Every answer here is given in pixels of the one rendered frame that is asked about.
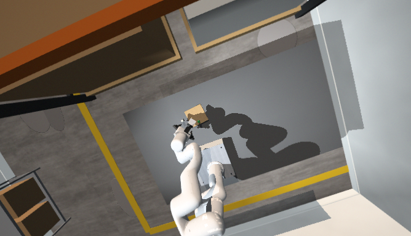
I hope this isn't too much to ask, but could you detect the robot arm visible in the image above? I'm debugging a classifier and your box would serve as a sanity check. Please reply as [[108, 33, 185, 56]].
[[170, 118, 226, 236]]

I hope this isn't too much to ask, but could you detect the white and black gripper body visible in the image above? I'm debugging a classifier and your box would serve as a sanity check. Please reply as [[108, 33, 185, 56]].
[[175, 127, 191, 142]]

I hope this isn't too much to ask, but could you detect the tan square mat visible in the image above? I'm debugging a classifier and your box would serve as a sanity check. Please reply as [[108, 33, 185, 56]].
[[184, 104, 208, 127]]

